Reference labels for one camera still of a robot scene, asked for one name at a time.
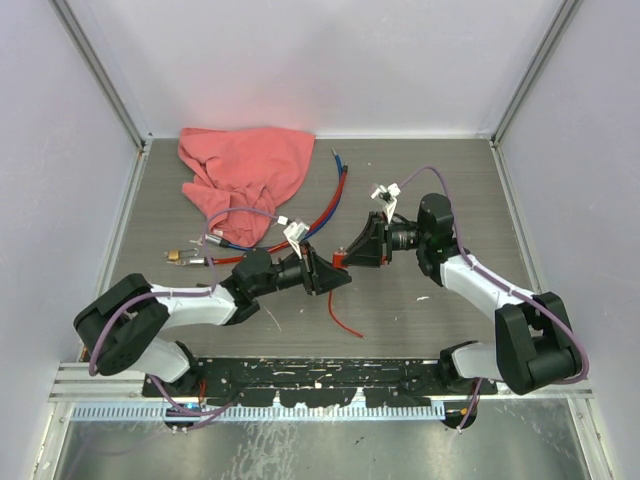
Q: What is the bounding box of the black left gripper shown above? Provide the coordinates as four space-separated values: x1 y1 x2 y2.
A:
252 240 351 297

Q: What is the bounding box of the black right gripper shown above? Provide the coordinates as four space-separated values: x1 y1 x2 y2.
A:
340 211 429 268

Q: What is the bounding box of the red cable padlock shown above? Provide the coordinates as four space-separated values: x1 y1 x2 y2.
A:
327 248 367 341

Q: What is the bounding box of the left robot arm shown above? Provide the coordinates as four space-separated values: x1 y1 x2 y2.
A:
73 244 351 396

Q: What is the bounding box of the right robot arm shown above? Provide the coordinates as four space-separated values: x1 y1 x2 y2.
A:
342 188 588 395

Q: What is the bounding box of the pink cloth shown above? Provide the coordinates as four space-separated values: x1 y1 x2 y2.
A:
178 127 315 247

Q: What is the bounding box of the brass padlock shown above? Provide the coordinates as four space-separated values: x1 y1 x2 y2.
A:
164 248 199 265

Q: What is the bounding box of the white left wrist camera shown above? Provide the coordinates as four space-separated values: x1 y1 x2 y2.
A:
276 215 310 258

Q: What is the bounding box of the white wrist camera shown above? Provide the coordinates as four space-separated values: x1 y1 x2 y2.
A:
276 215 310 258
370 183 401 224

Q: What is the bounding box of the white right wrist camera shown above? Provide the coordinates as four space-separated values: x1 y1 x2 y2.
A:
370 183 401 224

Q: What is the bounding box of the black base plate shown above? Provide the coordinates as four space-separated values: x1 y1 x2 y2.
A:
164 357 477 408

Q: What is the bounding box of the blue cable lock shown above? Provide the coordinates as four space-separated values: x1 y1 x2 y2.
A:
199 147 347 251

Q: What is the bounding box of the red cable lock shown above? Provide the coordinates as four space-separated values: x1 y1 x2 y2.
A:
188 164 350 268

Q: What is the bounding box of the slotted cable duct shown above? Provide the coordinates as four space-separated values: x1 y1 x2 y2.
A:
70 400 446 422

